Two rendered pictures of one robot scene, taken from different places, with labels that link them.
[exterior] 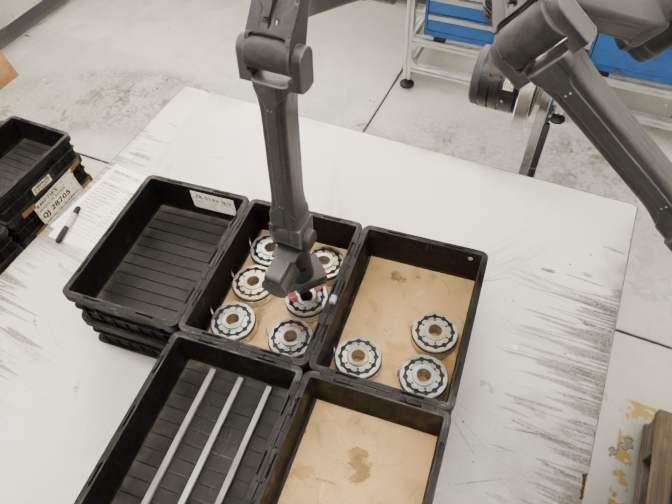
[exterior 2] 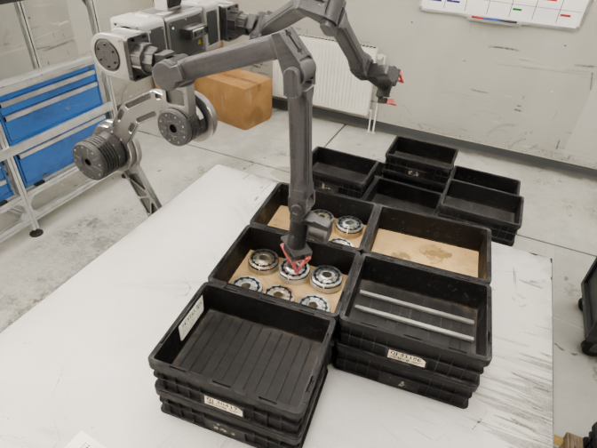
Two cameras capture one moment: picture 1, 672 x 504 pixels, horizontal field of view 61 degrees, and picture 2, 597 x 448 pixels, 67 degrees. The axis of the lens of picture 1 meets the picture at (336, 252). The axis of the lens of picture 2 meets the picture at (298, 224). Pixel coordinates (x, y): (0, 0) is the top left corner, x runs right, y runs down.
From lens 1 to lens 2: 1.43 m
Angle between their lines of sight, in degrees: 65
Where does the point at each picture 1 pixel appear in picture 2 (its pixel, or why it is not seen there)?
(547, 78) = (344, 23)
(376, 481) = (407, 250)
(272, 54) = (311, 65)
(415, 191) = (172, 241)
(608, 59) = (35, 172)
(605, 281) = (266, 182)
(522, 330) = not seen: hidden behind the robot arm
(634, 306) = not seen: hidden behind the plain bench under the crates
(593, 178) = (108, 229)
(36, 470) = not seen: outside the picture
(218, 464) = (415, 316)
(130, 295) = (276, 393)
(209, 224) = (200, 338)
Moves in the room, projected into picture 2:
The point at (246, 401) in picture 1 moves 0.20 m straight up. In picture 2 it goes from (370, 304) to (380, 255)
